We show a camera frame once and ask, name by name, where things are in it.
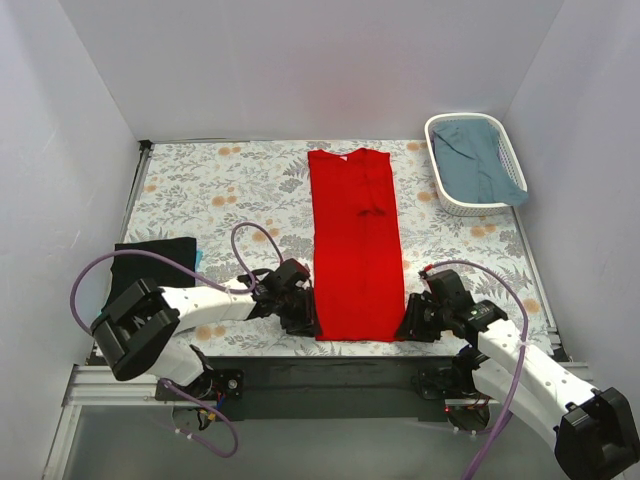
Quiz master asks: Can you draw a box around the red t shirt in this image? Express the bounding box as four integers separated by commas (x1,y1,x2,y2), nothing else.
308,148,405,342

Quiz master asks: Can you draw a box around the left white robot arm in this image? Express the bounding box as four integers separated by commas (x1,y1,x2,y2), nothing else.
90,259,322,400

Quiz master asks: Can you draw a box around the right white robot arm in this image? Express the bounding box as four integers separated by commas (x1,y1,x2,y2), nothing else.
397,262,639,479

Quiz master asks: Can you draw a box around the grey-blue t shirt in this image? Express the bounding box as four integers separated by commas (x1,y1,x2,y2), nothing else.
432,118,528,207

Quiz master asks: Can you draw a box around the folded black t shirt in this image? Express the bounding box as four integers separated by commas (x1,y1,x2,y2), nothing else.
101,237,197,310

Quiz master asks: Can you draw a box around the white plastic basket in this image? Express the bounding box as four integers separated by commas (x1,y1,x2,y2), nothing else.
424,112,529,217

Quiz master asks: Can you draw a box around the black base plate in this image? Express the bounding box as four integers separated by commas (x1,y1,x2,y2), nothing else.
154,355,511,421

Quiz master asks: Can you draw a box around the aluminium frame rail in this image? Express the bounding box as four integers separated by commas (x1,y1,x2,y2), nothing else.
66,357,469,405

